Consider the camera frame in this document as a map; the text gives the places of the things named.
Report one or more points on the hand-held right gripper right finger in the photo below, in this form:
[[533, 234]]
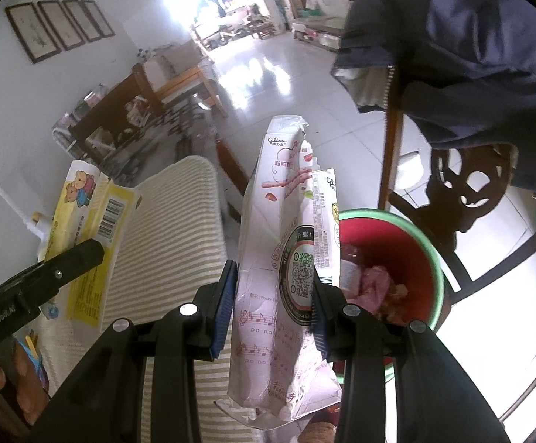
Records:
[[322, 327]]

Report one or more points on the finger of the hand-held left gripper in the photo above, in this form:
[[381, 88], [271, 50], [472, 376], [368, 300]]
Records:
[[69, 267]]

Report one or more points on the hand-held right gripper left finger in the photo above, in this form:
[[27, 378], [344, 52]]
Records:
[[224, 314]]

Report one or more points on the yellow snack box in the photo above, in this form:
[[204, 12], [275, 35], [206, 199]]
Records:
[[87, 221]]

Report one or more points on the pink foil wrapper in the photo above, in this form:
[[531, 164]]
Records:
[[374, 286]]

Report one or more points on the printed paper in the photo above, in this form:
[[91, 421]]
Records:
[[395, 302]]

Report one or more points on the red bin with green rim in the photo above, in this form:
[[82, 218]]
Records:
[[401, 249]]

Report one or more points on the person's left hand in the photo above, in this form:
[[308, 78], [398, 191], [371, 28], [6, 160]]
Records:
[[30, 392]]

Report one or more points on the blue plastic item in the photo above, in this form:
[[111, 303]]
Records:
[[34, 355]]

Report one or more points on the beige striped table cloth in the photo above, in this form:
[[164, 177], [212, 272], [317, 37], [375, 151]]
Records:
[[166, 221]]

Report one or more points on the metal stepladder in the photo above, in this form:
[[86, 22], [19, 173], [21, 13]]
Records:
[[62, 136]]

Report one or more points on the dark carved wooden chair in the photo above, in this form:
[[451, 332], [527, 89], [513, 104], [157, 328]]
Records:
[[448, 203]]

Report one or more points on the small white object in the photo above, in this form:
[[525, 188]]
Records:
[[408, 170]]

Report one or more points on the grey patterned rug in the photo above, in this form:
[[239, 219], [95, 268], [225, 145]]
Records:
[[189, 129]]

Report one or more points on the wooden bench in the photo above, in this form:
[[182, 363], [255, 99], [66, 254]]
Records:
[[175, 85]]

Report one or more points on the cardboard box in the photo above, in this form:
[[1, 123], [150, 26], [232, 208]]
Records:
[[180, 60]]

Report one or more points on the small wooden chair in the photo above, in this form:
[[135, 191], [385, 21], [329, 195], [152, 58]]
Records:
[[261, 25]]

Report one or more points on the wooden television stand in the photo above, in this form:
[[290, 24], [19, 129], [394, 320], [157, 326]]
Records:
[[318, 32]]

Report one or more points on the navy blue jacket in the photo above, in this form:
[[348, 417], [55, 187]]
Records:
[[457, 55]]

